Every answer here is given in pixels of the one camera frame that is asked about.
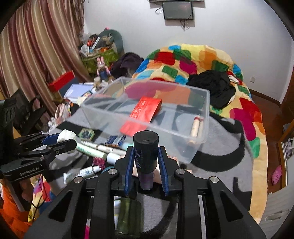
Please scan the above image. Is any light blue notebook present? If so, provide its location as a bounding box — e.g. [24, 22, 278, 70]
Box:
[64, 84, 94, 99]

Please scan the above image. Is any red envelope packet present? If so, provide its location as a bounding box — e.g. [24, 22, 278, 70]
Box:
[120, 97, 162, 137]

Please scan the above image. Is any mint green bottle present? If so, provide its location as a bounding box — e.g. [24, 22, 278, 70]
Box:
[120, 142, 133, 151]

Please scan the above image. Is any white slim pen tube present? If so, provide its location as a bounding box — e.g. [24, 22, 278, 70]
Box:
[81, 140, 126, 156]

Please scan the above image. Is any black clothing pile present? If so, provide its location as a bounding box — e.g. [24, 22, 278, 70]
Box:
[186, 70, 236, 110]

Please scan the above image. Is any white green ointment tube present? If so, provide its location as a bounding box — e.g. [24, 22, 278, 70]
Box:
[63, 165, 104, 185]

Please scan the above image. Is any clear plastic storage bin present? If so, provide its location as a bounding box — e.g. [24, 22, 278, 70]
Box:
[81, 77, 210, 163]

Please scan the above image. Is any green glass bottle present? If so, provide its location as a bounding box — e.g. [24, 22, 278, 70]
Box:
[115, 198, 143, 238]

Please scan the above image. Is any magenta hair scrunchie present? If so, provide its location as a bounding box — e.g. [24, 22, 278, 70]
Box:
[92, 157, 105, 172]

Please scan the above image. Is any long pale green tube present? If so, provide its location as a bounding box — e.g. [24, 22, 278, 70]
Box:
[76, 143, 123, 165]

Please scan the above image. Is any white medical tape roll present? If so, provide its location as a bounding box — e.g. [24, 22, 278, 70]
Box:
[57, 129, 81, 143]

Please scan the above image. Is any wall mounted black screen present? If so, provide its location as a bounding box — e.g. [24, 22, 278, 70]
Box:
[162, 1, 194, 20]

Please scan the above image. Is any green hexagonal small box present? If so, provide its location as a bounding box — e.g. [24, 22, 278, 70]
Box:
[78, 128, 95, 141]

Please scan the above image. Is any black capped purple bottle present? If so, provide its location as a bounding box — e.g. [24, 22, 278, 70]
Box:
[133, 131, 159, 191]

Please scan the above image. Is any colourful patchwork quilt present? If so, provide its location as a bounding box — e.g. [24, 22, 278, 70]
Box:
[132, 44, 268, 223]

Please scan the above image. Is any teal neck pillow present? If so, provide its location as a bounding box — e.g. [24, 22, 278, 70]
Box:
[98, 29, 124, 54]

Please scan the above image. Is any striped brown curtain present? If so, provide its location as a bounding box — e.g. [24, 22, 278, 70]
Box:
[1, 1, 91, 115]

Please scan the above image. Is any beige wooden roller stick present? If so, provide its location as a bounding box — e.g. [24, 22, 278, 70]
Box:
[188, 115, 204, 146]

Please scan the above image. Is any red flat box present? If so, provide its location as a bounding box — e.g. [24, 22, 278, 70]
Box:
[48, 71, 75, 92]

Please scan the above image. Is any pink slipper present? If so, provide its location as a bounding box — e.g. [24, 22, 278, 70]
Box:
[271, 165, 282, 185]

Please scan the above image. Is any green cluttered basket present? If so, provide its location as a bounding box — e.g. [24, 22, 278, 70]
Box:
[79, 49, 119, 74]

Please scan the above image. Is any dark purple clothing heap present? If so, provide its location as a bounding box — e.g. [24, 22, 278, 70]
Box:
[110, 52, 144, 79]

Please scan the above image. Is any pink bunny figurine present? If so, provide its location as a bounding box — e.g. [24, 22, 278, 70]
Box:
[97, 56, 111, 82]

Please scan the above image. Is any blue cigarette box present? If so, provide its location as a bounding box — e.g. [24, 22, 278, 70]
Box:
[104, 134, 126, 148]

